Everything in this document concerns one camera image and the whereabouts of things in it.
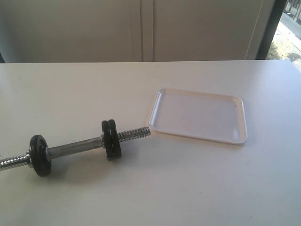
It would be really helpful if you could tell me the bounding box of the chrome dumbbell bar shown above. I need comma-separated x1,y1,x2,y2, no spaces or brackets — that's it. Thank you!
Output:
0,127,151,171

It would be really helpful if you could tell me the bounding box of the white plastic tray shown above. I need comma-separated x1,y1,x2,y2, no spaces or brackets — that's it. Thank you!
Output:
148,89,248,145

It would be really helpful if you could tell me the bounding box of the dark window frame post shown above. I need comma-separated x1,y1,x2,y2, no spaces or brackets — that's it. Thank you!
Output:
255,0,287,60

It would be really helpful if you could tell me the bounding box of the black weight plate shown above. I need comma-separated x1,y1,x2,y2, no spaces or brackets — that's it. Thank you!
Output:
108,119,122,159
29,135,51,177
102,121,115,161

